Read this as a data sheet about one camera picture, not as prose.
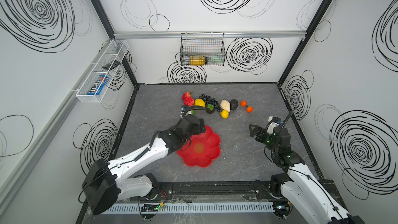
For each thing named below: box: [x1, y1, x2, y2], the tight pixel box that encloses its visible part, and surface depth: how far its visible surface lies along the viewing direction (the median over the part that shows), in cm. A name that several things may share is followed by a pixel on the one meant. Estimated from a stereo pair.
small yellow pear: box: [219, 109, 230, 119], surface depth 101 cm
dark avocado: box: [230, 99, 239, 111], surface depth 104 cm
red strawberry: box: [181, 91, 195, 103], surface depth 107 cm
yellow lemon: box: [194, 98, 206, 108], surface depth 107 cm
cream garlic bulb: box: [220, 99, 231, 112], surface depth 104 cm
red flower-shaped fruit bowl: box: [176, 125, 222, 168], surface depth 88 cm
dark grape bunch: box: [199, 93, 221, 112], surface depth 107 cm
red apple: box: [183, 96, 195, 107], surface depth 105 cm
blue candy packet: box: [87, 74, 110, 96], surface depth 72 cm
